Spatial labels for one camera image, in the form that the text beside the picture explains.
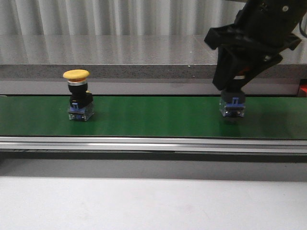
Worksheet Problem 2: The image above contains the green conveyor belt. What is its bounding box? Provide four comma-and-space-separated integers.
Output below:
0, 96, 307, 139

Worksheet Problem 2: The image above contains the white pleated curtain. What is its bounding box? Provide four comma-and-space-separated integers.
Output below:
0, 0, 244, 35

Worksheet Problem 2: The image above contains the yellow mushroom push button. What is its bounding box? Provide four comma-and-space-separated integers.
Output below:
63, 69, 94, 121

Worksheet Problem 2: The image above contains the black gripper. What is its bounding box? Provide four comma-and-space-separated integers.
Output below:
204, 0, 307, 91

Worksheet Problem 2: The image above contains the red box at right edge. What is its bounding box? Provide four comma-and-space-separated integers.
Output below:
297, 84, 307, 98

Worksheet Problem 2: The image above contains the grey stone counter slab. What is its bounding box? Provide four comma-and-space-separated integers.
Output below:
0, 34, 307, 96

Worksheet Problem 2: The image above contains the aluminium conveyor side rail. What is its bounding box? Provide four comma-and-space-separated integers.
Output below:
0, 137, 307, 155

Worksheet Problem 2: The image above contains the red mushroom push button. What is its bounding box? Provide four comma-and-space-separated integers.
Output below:
219, 68, 249, 117

